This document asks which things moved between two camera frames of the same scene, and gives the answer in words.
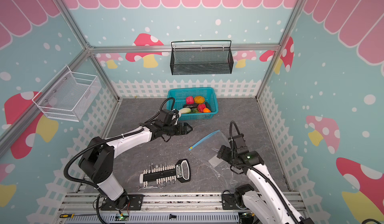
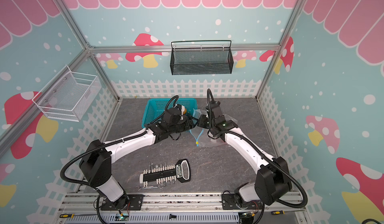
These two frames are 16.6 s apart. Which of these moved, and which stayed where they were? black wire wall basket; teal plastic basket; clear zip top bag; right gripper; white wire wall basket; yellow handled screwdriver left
Moved: clear zip top bag; right gripper; teal plastic basket
Stayed: white wire wall basket; yellow handled screwdriver left; black wire wall basket
